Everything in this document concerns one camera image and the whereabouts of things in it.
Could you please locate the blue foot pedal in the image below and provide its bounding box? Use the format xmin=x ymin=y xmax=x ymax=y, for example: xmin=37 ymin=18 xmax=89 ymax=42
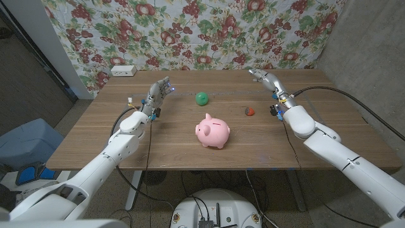
xmin=15 ymin=161 xmax=58 ymax=186

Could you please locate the floral fruit print backdrop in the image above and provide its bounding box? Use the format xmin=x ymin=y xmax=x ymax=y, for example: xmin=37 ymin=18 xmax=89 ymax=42
xmin=40 ymin=0 xmax=347 ymax=98

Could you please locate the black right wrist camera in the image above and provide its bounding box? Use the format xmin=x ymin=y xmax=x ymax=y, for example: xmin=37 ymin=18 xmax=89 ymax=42
xmin=270 ymin=103 xmax=284 ymax=122

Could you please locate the pink plastic piggy bank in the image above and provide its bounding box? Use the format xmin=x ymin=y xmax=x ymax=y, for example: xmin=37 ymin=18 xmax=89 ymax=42
xmin=194 ymin=113 xmax=231 ymax=149

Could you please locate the blue-grey plastic bin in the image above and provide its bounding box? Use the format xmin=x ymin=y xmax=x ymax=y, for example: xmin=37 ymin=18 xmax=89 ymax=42
xmin=0 ymin=118 xmax=65 ymax=172

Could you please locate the green ball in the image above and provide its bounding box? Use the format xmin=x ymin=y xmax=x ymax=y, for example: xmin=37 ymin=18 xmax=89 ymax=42
xmin=194 ymin=91 xmax=209 ymax=106

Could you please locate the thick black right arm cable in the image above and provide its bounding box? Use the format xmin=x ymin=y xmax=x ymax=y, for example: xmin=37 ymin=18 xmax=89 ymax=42
xmin=290 ymin=85 xmax=405 ymax=143

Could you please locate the white power strip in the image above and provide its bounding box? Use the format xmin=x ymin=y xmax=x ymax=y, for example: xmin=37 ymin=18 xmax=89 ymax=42
xmin=110 ymin=65 xmax=137 ymax=77

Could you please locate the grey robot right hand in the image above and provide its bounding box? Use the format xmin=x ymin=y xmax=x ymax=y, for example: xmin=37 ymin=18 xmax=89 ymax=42
xmin=248 ymin=68 xmax=298 ymax=111

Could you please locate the white robot torso base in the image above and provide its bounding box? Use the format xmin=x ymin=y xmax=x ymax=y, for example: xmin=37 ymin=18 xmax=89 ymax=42
xmin=170 ymin=188 xmax=263 ymax=228

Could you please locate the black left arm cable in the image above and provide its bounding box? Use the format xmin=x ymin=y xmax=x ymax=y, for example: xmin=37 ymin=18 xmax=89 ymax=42
xmin=110 ymin=106 xmax=175 ymax=210

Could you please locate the grey table leg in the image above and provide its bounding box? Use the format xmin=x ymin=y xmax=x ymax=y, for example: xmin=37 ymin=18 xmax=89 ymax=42
xmin=286 ymin=169 xmax=307 ymax=212

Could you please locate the white table leg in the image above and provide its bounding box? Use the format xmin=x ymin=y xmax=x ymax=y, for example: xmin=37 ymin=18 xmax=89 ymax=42
xmin=125 ymin=170 xmax=144 ymax=212

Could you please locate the white wall pillar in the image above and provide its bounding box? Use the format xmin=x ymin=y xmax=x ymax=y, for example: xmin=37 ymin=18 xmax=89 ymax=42
xmin=1 ymin=0 xmax=94 ymax=101

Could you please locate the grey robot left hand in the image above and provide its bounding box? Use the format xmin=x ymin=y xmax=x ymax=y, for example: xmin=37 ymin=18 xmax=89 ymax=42
xmin=140 ymin=76 xmax=175 ymax=118

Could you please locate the round black floor fan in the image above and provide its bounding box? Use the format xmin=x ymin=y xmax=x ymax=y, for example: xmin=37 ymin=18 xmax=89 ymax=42
xmin=142 ymin=170 xmax=168 ymax=186

